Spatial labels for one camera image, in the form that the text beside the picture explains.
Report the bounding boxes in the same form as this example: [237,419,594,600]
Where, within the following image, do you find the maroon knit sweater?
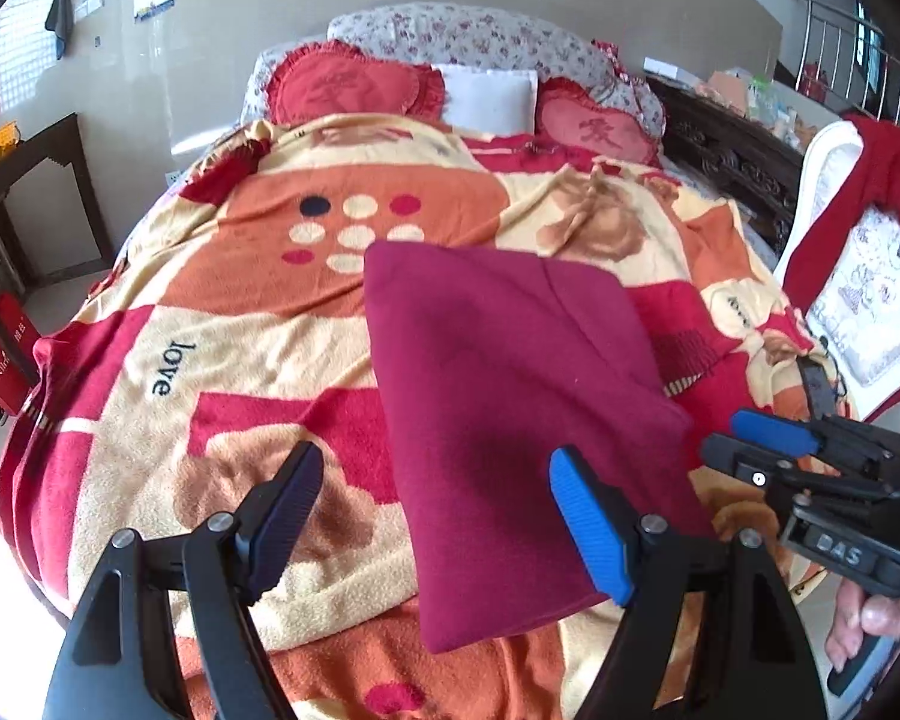
[364,242,710,653]

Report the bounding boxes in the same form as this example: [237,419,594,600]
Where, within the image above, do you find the person's right hand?
[824,578,900,673]

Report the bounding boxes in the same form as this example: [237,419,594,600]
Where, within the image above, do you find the red and white garment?
[775,115,900,419]

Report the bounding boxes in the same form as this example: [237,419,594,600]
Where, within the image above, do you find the dark carved wooden headboard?
[647,75,803,255]

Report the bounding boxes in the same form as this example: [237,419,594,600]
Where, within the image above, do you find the orange red patterned blanket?
[0,114,824,718]

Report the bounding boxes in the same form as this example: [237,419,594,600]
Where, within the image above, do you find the small red heart cushion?
[536,78,660,167]

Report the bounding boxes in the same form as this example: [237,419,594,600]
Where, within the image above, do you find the dark wooden side table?
[0,112,115,294]

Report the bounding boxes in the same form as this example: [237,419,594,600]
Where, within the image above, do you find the white pillow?
[432,64,538,137]

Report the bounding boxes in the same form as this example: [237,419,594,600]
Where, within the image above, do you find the large red heart cushion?
[263,41,447,127]

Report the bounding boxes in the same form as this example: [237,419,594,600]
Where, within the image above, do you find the dark cloth hanging on wall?
[45,0,74,60]

